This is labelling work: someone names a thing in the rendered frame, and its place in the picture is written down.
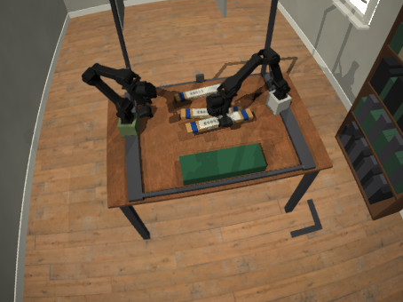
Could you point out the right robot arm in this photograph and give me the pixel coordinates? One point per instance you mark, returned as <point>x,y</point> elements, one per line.
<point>123,77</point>

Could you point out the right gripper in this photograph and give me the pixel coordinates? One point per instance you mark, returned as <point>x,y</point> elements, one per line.
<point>145,110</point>

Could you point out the tan cardboard box with white label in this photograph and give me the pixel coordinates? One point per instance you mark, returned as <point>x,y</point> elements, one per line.
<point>197,93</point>

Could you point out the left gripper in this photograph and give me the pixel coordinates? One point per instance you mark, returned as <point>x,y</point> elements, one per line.
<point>225,121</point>

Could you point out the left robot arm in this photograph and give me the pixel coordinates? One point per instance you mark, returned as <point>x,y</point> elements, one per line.
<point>233,83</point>

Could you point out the white welding electrode pack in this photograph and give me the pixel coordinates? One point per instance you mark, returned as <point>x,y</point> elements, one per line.
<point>212,123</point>
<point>192,113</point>

